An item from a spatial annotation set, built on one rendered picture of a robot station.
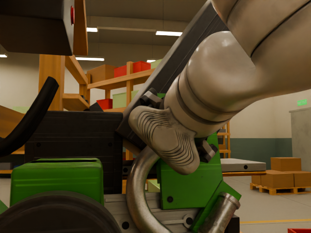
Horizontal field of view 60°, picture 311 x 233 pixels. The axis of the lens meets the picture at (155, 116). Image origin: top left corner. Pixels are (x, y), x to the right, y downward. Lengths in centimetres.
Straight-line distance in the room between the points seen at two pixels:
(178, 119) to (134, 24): 775
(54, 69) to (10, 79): 905
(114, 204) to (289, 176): 637
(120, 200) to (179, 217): 11
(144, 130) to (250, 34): 15
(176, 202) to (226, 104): 27
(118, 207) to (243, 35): 36
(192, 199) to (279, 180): 612
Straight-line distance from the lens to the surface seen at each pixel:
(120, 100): 400
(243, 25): 17
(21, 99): 1008
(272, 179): 648
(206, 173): 49
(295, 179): 688
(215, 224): 45
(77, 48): 100
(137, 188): 42
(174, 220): 48
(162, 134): 28
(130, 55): 988
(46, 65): 129
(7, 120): 86
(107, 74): 442
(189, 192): 48
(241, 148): 1036
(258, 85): 18
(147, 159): 43
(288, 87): 17
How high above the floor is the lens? 118
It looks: 5 degrees up
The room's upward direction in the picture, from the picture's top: straight up
